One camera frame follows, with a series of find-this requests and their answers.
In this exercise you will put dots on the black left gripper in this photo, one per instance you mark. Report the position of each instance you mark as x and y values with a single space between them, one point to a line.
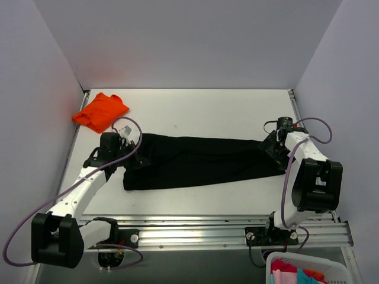
134 158

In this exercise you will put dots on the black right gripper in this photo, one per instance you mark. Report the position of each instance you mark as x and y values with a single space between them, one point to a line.
272 148

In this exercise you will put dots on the black t shirt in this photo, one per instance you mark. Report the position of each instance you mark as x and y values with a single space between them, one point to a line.
182 162

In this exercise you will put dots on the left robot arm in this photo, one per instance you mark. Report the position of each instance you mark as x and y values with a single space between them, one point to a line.
56 236

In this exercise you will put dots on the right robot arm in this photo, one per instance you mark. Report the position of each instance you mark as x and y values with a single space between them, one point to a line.
312 182

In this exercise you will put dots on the orange folded t shirt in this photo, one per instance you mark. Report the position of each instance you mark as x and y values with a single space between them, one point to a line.
99 114

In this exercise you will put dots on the pink garment in basket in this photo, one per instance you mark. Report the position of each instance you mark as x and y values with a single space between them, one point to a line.
282 272

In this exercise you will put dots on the teal garment in basket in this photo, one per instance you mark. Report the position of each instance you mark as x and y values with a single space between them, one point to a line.
302 278

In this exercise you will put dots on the orange garment in basket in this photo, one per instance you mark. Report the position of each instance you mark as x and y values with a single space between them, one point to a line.
312 273

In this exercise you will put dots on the white laundry basket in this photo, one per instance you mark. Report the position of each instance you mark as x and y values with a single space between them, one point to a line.
333 272

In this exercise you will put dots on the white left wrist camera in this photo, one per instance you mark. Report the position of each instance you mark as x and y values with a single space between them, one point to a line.
125 133

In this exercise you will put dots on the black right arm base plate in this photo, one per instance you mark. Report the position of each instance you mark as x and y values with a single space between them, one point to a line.
257 236

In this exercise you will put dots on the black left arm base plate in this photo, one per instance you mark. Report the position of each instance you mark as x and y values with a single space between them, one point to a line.
128 237

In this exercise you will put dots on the aluminium frame rail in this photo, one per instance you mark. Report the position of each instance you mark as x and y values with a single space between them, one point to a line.
222 232

